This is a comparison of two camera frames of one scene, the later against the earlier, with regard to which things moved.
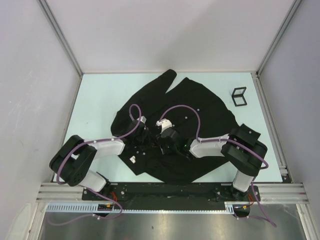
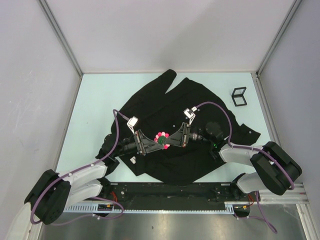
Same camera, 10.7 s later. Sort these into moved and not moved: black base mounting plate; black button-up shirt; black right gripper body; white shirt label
Moved: black right gripper body
Not moved: white shirt label; black button-up shirt; black base mounting plate
